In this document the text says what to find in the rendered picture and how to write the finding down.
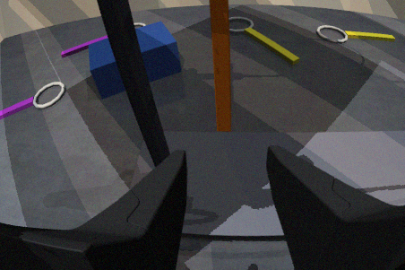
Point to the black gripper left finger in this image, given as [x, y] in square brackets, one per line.
[140, 231]

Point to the white ring with pink handle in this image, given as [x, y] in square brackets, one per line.
[32, 101]
[81, 47]

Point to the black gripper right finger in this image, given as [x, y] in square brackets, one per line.
[330, 225]

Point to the grey ring with yellow handle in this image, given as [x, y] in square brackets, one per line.
[281, 52]
[354, 34]

